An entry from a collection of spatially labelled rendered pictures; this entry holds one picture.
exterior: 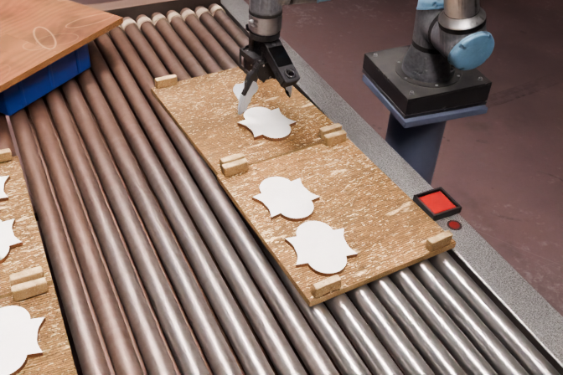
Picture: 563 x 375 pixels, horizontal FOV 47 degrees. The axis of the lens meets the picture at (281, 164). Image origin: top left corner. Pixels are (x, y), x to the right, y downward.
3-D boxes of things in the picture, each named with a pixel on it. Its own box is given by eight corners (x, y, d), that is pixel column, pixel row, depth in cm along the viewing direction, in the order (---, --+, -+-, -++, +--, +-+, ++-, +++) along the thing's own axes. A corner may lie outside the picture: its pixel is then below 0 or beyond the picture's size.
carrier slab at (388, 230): (345, 141, 162) (346, 136, 161) (455, 248, 134) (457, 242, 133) (216, 180, 148) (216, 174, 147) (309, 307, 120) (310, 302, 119)
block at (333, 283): (337, 281, 123) (338, 272, 122) (342, 289, 122) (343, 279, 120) (309, 292, 121) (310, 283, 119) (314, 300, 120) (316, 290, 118)
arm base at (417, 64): (441, 54, 196) (446, 24, 190) (463, 80, 184) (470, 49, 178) (394, 59, 193) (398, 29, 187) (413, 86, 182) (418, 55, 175)
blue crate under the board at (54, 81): (13, 38, 195) (7, 7, 189) (95, 67, 184) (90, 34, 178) (-76, 83, 173) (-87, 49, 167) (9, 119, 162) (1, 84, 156)
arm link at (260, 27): (288, 14, 146) (258, 23, 142) (287, 33, 149) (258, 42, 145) (269, 2, 150) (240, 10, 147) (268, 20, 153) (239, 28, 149)
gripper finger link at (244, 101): (229, 105, 160) (248, 73, 158) (242, 116, 156) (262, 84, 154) (220, 101, 157) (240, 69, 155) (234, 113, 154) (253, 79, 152)
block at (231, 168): (245, 166, 150) (245, 156, 148) (249, 171, 148) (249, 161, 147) (220, 173, 147) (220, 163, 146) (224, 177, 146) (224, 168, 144)
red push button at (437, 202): (438, 195, 148) (440, 190, 147) (455, 211, 144) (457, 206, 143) (417, 202, 146) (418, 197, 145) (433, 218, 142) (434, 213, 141)
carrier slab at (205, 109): (265, 64, 190) (265, 59, 189) (344, 138, 163) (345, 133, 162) (151, 92, 175) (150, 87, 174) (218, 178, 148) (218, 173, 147)
